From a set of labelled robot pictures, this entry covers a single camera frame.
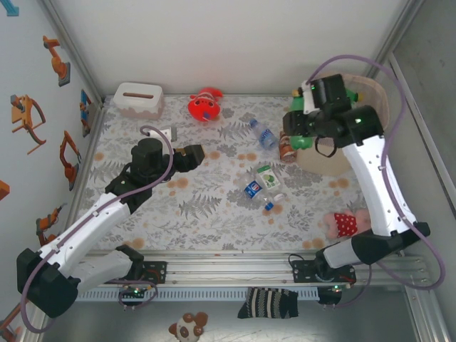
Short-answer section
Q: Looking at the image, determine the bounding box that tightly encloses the Pepsi bottle blue cap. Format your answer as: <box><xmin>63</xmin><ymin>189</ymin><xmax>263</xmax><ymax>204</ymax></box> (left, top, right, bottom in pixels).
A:
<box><xmin>243</xmin><ymin>174</ymin><xmax>275</xmax><ymax>211</ymax></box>

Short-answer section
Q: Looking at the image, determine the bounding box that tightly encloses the water bottle blue lettering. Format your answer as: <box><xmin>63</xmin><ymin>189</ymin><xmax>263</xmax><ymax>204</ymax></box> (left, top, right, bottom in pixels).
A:
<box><xmin>248</xmin><ymin>118</ymin><xmax>279</xmax><ymax>150</ymax></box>

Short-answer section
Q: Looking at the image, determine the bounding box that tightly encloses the clear bottle lime label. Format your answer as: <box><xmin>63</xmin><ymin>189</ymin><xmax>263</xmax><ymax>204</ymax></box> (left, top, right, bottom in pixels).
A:
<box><xmin>255</xmin><ymin>164</ymin><xmax>287</xmax><ymax>203</ymax></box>

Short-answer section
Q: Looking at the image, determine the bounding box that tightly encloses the brown drink bottle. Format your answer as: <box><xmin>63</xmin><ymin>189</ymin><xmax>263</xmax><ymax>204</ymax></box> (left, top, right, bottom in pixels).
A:
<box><xmin>278</xmin><ymin>130</ymin><xmax>297</xmax><ymax>164</ymax></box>

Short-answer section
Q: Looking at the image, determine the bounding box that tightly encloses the beige bin pink mesh liner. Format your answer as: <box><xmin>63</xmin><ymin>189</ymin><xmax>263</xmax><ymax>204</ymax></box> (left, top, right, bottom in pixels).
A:
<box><xmin>295</xmin><ymin>74</ymin><xmax>388</xmax><ymax>176</ymax></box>

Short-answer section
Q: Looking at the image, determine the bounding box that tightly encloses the red plush fish toy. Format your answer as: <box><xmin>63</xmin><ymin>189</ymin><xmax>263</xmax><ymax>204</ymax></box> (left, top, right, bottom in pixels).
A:
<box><xmin>187</xmin><ymin>88</ymin><xmax>224</xmax><ymax>124</ymax></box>

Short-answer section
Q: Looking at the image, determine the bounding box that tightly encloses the white tissue box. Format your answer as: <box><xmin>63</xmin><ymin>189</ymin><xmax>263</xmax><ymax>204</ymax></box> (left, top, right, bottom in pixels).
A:
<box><xmin>113</xmin><ymin>82</ymin><xmax>165</xmax><ymax>120</ymax></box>

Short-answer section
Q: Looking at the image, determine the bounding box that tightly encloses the pink plush red dotted dress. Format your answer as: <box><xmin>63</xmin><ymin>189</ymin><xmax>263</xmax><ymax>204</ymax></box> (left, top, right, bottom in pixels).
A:
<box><xmin>323</xmin><ymin>209</ymin><xmax>373</xmax><ymax>239</ymax></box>

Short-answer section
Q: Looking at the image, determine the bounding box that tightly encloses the black white striped sock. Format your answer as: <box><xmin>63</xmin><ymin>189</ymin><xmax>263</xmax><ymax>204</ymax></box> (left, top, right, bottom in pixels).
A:
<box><xmin>237</xmin><ymin>286</ymin><xmax>299</xmax><ymax>320</ymax></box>

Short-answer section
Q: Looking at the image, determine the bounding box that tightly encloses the brown white panda plush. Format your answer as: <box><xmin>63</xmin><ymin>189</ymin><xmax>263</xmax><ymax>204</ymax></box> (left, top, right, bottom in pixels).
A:
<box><xmin>168</xmin><ymin>311</ymin><xmax>209</xmax><ymax>339</ymax></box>

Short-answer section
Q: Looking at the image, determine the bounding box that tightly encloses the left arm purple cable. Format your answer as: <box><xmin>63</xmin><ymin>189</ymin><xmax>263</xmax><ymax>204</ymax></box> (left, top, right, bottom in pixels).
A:
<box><xmin>20</xmin><ymin>125</ymin><xmax>175</xmax><ymax>334</ymax></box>

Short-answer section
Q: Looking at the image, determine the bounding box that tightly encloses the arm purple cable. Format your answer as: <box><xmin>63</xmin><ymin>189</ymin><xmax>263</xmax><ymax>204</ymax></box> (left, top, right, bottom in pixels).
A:
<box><xmin>306</xmin><ymin>53</ymin><xmax>446</xmax><ymax>309</ymax></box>
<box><xmin>20</xmin><ymin>125</ymin><xmax>175</xmax><ymax>334</ymax></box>

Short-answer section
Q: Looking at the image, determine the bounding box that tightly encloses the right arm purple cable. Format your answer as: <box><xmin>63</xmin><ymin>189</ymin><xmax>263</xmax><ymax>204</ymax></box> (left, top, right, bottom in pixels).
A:
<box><xmin>306</xmin><ymin>53</ymin><xmax>446</xmax><ymax>309</ymax></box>

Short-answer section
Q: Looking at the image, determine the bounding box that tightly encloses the blue orange wall sticker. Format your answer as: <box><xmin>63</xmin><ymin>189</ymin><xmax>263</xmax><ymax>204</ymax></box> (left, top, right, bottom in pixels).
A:
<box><xmin>80</xmin><ymin>88</ymin><xmax>95</xmax><ymax>138</ymax></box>

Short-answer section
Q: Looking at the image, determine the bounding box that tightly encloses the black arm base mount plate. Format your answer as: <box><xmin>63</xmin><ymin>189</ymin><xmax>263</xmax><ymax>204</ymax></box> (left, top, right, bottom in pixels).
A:
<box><xmin>291</xmin><ymin>259</ymin><xmax>357</xmax><ymax>285</ymax></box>
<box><xmin>102</xmin><ymin>261</ymin><xmax>168</xmax><ymax>285</ymax></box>

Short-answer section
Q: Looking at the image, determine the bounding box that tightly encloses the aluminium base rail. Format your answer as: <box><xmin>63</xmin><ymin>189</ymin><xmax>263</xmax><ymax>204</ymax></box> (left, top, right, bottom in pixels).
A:
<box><xmin>35</xmin><ymin>249</ymin><xmax>428</xmax><ymax>286</ymax></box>

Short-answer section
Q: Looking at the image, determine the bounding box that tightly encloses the aluminium frame post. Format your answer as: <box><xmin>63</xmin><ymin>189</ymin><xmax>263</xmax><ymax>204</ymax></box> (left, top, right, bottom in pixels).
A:
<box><xmin>41</xmin><ymin>0</ymin><xmax>106</xmax><ymax>106</ymax></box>
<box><xmin>370</xmin><ymin>0</ymin><xmax>428</xmax><ymax>78</ymax></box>

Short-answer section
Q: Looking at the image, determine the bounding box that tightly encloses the white slotted cable duct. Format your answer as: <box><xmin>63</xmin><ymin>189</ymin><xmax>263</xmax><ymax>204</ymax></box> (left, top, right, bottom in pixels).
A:
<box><xmin>74</xmin><ymin>287</ymin><xmax>320</xmax><ymax>302</ymax></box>

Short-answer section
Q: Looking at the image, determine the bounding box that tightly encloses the orange chair shaped wall sticker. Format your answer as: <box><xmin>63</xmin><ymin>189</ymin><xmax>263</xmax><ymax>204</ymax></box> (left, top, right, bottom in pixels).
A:
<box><xmin>9</xmin><ymin>94</ymin><xmax>47</xmax><ymax>155</ymax></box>

